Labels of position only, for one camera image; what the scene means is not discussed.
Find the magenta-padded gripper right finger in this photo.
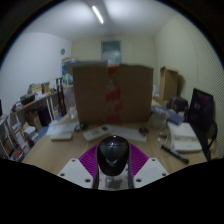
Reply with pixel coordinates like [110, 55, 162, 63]
[127, 143, 170, 190]

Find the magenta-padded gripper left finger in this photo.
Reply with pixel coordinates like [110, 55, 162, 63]
[57, 144, 100, 190]

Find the black computer mouse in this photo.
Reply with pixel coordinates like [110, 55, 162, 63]
[95, 134, 131, 178]

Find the black marker pen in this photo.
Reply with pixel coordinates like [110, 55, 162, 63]
[161, 144, 190, 165]

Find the flat white remote control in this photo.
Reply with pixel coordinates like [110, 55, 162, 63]
[50, 132, 74, 142]

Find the white paper sheet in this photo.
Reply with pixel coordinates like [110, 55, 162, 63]
[45, 121, 79, 136]
[106, 124, 148, 143]

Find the thick white book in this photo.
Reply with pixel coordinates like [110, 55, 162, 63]
[166, 120, 203, 154]

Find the clear plastic container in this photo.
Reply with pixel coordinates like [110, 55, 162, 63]
[148, 111, 168, 129]

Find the blue book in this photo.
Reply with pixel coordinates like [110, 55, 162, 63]
[151, 105, 184, 126]

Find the cluttered white shelf unit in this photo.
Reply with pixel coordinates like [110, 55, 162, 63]
[0, 78, 64, 161]

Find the black office chair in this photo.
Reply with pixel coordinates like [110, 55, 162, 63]
[184, 88, 219, 161]

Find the large brown cardboard box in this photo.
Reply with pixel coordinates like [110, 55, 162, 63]
[72, 60, 155, 126]

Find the tall open cardboard box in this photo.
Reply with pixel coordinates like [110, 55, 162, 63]
[159, 66, 179, 102]

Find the ceiling tube light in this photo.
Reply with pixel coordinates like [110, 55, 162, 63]
[91, 4, 105, 25]

